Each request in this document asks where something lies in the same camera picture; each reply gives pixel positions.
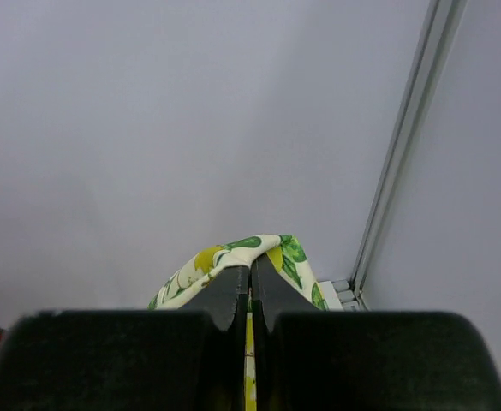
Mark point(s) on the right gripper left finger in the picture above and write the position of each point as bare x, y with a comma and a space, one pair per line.
189, 358

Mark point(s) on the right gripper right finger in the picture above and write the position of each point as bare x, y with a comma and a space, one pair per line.
310, 359

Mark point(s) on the lemon print skirt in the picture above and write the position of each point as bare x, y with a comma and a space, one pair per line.
235, 259

